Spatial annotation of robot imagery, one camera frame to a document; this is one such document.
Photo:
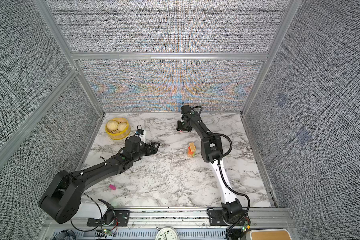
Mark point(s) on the magenta small block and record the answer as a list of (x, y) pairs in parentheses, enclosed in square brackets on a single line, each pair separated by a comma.
[(112, 187)]

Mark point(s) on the left steamed bun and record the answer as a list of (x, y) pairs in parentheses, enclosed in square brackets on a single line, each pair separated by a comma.
[(112, 126)]

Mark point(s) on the right steamed bun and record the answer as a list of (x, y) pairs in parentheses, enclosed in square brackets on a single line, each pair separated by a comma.
[(122, 126)]

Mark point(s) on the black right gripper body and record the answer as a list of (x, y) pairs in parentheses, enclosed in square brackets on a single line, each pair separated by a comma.
[(181, 126)]

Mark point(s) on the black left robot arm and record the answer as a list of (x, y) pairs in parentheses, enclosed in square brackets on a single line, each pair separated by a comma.
[(63, 197)]

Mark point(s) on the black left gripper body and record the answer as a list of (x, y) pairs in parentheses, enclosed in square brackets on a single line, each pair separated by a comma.
[(148, 151)]

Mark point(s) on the yellow rimmed bamboo steamer basket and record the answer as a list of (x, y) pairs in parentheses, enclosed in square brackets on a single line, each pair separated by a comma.
[(119, 135)]

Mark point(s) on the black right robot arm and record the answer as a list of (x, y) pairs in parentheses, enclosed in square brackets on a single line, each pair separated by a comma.
[(213, 154)]

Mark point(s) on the wood topped white box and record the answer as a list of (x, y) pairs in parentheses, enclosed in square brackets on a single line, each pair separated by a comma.
[(272, 234)]

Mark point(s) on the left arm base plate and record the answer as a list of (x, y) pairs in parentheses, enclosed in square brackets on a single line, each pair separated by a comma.
[(119, 217)]

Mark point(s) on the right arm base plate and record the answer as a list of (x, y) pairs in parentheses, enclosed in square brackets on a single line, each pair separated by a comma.
[(216, 218)]

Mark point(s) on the steamed bun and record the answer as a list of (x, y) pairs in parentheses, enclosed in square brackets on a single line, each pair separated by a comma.
[(122, 126), (112, 126)]

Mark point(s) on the white analog clock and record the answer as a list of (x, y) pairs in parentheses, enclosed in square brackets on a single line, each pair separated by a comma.
[(167, 233)]

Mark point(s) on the black fan grille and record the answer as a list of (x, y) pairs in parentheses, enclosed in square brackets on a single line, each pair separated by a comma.
[(65, 235)]

